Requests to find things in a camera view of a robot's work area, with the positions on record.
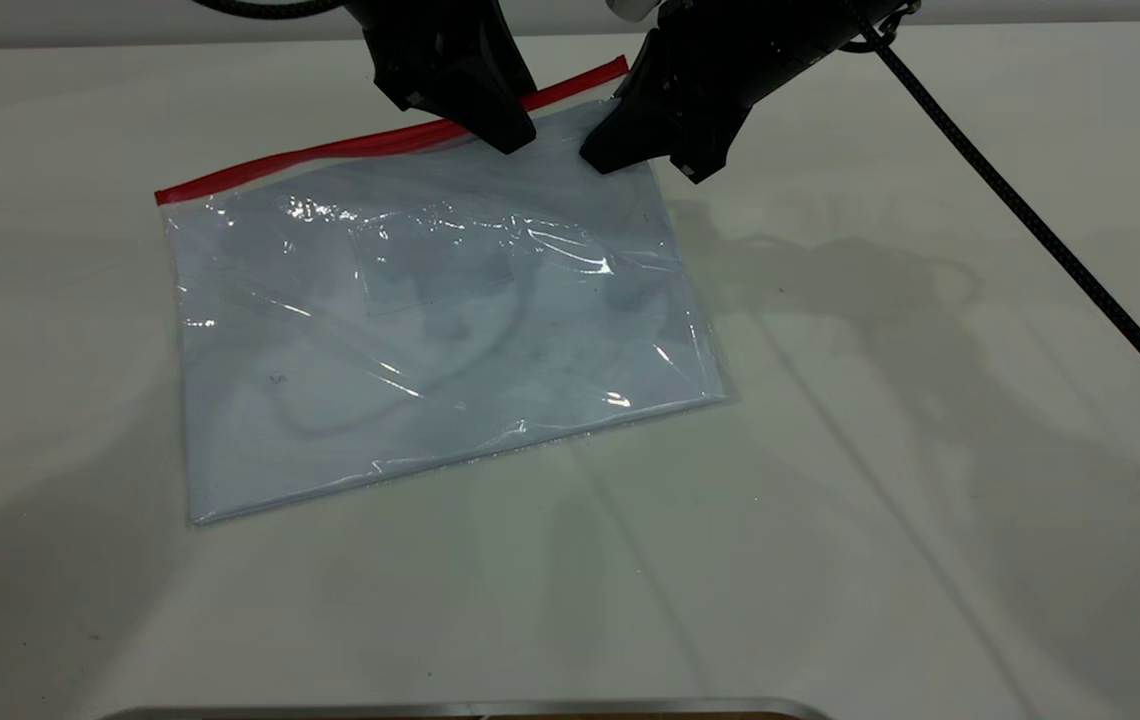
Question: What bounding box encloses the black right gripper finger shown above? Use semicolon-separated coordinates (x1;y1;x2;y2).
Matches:
671;98;747;187
580;58;692;174

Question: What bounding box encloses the metal table edge trim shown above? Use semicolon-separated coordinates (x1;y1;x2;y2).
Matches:
100;697;831;720

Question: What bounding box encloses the clear red-zip document pouch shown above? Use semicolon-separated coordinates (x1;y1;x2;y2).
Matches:
155;55;731;527

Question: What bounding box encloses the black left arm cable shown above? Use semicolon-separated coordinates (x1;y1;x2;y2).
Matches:
190;0;356;21

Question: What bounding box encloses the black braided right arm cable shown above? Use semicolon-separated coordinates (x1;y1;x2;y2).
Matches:
845;0;1140;433

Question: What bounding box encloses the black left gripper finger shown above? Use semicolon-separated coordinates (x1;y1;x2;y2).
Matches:
374;68;472;122
450;50;539;157

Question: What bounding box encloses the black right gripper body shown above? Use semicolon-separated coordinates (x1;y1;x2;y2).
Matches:
644;0;921;114

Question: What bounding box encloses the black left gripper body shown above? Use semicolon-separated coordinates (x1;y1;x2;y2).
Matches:
345;0;522;77

